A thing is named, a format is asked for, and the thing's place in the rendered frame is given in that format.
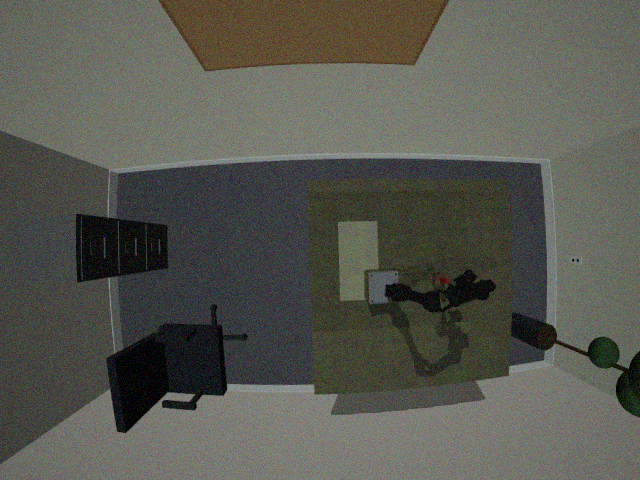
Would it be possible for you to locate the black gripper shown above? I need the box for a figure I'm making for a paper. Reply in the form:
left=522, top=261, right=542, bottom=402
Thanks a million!
left=445, top=270, right=476, bottom=294

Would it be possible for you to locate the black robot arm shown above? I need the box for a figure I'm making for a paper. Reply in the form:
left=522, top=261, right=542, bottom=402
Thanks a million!
left=385, top=279, right=496, bottom=313

